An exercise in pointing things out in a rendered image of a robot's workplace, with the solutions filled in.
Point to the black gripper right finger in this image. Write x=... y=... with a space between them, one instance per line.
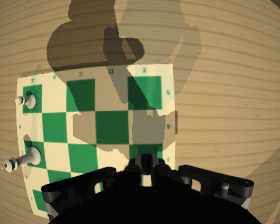
x=235 y=189

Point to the green and cream chessboard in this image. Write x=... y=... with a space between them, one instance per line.
x=89 y=118

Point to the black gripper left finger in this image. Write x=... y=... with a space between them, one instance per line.
x=62 y=194

